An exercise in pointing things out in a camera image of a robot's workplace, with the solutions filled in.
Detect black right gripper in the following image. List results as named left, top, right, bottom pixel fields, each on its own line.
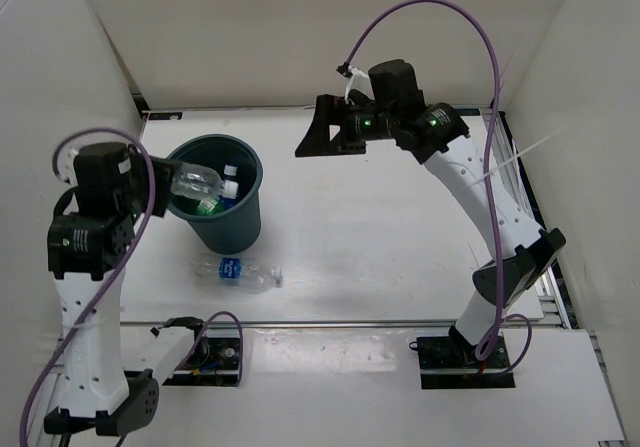
left=296, top=95, right=399, bottom=158

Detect clear bottle without label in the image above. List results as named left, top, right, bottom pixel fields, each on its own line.
left=171, top=162, right=223, bottom=200

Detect green plastic soda bottle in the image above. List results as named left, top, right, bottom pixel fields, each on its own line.
left=195, top=198, right=224, bottom=216

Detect blue label water bottle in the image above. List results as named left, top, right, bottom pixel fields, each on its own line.
left=220, top=164, right=240, bottom=210

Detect clear bottle blue label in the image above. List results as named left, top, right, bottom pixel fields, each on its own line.
left=191, top=256, right=283, bottom=292

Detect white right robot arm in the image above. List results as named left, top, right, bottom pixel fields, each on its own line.
left=295, top=59, right=566, bottom=367

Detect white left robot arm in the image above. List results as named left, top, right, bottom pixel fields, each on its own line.
left=44, top=142, right=210, bottom=440

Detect dark teal plastic bin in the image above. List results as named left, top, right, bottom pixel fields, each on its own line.
left=169, top=134, right=263, bottom=255

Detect white zip tie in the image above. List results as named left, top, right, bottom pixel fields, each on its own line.
left=460, top=125, right=570, bottom=193

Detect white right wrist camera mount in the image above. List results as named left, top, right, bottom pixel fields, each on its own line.
left=336, top=62, right=369, bottom=104

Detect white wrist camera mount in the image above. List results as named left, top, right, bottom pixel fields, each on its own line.
left=336, top=62, right=369, bottom=104
left=54, top=142, right=81, bottom=187

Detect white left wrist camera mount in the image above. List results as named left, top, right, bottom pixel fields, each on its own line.
left=54, top=142, right=81, bottom=187

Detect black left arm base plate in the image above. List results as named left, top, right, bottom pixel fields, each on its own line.
left=163, top=329, right=243, bottom=387

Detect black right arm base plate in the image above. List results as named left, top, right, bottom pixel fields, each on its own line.
left=409, top=336, right=516, bottom=390

